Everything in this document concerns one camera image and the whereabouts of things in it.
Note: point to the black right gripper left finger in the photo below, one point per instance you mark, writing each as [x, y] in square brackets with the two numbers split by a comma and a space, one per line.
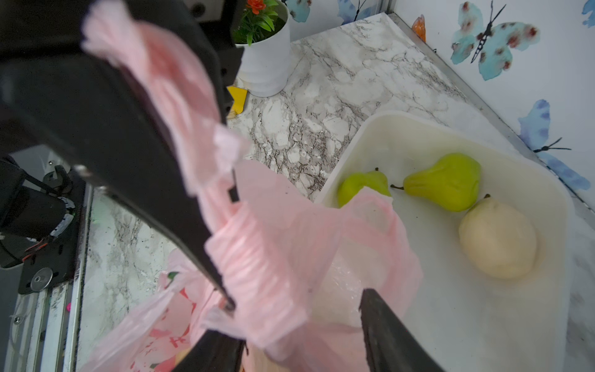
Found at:
[214, 352]

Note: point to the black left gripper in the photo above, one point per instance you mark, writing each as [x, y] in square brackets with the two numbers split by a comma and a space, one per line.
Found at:
[120, 88]

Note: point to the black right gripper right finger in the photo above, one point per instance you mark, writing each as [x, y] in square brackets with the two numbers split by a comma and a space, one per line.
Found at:
[389, 345]

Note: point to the pink plastic bag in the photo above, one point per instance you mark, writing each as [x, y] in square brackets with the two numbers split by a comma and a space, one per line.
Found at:
[295, 270]

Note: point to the green pear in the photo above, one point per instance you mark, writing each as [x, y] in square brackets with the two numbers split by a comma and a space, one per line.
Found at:
[452, 183]
[354, 183]

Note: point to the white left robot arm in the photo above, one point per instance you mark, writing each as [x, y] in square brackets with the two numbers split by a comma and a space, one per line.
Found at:
[30, 208]

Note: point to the white rectangular tray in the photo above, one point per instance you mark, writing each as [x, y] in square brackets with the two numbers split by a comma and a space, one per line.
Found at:
[466, 320]

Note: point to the yellow toy shovel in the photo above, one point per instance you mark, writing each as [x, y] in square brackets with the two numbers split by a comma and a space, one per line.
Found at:
[239, 96]

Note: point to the beige pear top right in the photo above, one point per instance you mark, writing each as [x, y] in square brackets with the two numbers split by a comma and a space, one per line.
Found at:
[498, 240]

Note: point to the green pear top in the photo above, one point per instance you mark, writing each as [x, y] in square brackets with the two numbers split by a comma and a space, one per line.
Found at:
[452, 183]

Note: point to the potted flower plant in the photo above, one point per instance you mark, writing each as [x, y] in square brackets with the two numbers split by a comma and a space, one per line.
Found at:
[264, 36]

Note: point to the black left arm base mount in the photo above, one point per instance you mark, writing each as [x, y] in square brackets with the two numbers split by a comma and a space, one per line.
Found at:
[55, 262]

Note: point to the aluminium front rail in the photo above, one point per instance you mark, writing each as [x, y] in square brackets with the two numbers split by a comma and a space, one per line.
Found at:
[44, 328]

